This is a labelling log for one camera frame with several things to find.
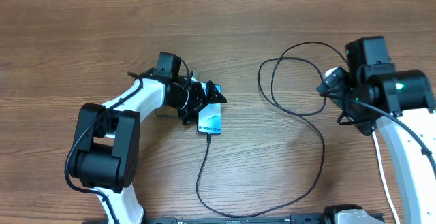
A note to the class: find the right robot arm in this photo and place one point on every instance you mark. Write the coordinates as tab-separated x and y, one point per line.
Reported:
400	105

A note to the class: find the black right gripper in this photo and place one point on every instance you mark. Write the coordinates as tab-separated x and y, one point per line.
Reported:
339	101

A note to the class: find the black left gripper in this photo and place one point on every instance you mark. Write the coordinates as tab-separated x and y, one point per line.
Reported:
199	99

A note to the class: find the blue Galaxy smartphone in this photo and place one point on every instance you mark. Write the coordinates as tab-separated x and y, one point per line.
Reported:
210	117

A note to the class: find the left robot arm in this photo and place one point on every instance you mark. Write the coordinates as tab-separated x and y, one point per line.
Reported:
103	160

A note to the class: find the white power strip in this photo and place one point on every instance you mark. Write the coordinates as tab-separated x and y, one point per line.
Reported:
334	79

